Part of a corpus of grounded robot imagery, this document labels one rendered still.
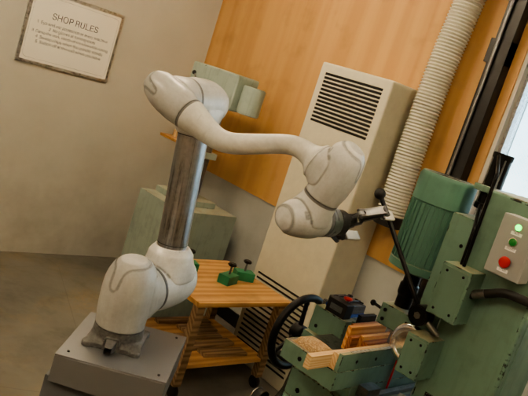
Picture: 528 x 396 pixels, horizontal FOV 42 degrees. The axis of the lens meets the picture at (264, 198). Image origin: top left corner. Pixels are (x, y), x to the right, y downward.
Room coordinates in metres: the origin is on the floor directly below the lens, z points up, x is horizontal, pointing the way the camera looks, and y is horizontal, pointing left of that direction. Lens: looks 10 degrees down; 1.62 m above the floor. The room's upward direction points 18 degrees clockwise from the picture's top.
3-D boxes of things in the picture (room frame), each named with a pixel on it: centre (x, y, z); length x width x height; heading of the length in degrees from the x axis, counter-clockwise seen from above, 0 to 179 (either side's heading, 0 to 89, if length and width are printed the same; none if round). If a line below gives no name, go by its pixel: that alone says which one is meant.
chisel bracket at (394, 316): (2.06, -0.53, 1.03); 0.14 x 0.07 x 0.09; 48
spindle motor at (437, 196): (2.07, -0.52, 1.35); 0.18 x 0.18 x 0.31
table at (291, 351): (2.14, -0.43, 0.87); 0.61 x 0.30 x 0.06; 138
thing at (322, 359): (1.98, -0.44, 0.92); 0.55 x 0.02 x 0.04; 138
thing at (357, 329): (2.10, -0.44, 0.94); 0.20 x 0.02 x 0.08; 138
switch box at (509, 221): (1.75, -0.66, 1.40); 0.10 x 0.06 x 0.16; 48
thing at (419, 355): (1.83, -0.55, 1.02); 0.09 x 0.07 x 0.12; 138
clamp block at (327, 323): (2.20, -0.37, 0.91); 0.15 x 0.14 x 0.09; 138
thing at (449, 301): (1.82, -0.58, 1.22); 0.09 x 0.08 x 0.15; 48
